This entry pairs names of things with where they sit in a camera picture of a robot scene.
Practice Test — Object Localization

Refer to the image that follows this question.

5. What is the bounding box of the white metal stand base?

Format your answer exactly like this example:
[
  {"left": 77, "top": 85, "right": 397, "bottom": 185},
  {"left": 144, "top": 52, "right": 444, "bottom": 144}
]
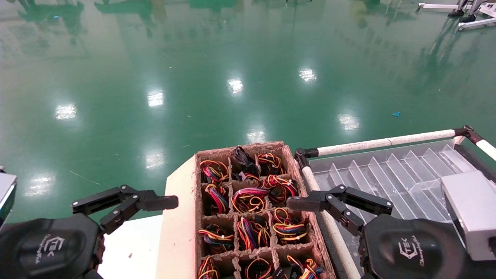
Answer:
[
  {"left": 417, "top": 0, "right": 489, "bottom": 18},
  {"left": 458, "top": 6, "right": 496, "bottom": 31}
]

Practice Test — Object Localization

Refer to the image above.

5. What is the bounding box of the red yellow blue wire bundle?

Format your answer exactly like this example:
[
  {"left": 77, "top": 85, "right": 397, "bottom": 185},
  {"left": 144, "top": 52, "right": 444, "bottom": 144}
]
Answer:
[
  {"left": 204, "top": 183, "right": 230, "bottom": 214},
  {"left": 236, "top": 217, "right": 271, "bottom": 250}
]

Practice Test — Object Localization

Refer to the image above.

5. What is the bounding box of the black pipe joint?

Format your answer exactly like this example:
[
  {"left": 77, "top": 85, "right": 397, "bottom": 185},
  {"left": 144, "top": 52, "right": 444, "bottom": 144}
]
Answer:
[
  {"left": 454, "top": 125, "right": 483, "bottom": 145},
  {"left": 294, "top": 147, "right": 319, "bottom": 169}
]

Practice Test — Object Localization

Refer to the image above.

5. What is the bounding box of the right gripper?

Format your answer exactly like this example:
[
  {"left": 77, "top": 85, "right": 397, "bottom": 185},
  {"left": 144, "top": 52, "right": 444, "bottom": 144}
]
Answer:
[{"left": 287, "top": 184, "right": 478, "bottom": 279}]

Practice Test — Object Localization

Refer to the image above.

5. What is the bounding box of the beige cardboard flap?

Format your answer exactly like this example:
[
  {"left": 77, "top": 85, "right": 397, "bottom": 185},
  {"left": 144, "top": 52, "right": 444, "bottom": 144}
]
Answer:
[{"left": 155, "top": 155, "right": 199, "bottom": 279}]

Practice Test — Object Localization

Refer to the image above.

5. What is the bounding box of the red yellow black wire bundle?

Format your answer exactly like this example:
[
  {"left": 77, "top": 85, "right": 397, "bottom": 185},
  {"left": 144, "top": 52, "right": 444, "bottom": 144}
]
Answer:
[
  {"left": 272, "top": 207, "right": 310, "bottom": 245},
  {"left": 198, "top": 224, "right": 235, "bottom": 254},
  {"left": 244, "top": 258, "right": 274, "bottom": 279},
  {"left": 263, "top": 174, "right": 299, "bottom": 206},
  {"left": 198, "top": 256, "right": 219, "bottom": 279},
  {"left": 200, "top": 160, "right": 230, "bottom": 183},
  {"left": 257, "top": 152, "right": 287, "bottom": 176},
  {"left": 273, "top": 256, "right": 324, "bottom": 279}
]

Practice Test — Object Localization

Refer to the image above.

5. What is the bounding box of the long white frame pipe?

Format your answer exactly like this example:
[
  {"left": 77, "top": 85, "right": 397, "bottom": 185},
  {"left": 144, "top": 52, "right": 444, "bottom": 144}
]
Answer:
[{"left": 316, "top": 129, "right": 458, "bottom": 157}]

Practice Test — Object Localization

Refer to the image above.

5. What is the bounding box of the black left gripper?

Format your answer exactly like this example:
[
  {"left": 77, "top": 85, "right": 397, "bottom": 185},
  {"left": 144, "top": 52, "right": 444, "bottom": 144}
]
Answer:
[{"left": 0, "top": 185, "right": 179, "bottom": 279}]

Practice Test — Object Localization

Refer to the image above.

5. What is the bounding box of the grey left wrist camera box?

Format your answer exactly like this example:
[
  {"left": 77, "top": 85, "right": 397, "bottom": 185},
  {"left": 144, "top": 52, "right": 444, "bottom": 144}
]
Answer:
[{"left": 0, "top": 172, "right": 17, "bottom": 229}]

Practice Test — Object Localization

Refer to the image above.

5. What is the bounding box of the clear acrylic divider tray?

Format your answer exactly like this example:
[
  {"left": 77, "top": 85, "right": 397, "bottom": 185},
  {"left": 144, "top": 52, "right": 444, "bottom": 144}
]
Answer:
[{"left": 310, "top": 139, "right": 496, "bottom": 279}]

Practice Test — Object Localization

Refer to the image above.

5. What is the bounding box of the brown pulp divided box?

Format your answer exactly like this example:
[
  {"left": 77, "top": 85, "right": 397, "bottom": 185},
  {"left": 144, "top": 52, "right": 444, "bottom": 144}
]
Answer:
[{"left": 194, "top": 141, "right": 337, "bottom": 279}]

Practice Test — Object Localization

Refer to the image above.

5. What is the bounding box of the pink purple wire bundle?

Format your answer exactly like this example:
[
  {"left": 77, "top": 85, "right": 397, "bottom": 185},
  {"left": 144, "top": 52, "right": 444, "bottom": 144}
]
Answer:
[{"left": 231, "top": 187, "right": 270, "bottom": 214}]

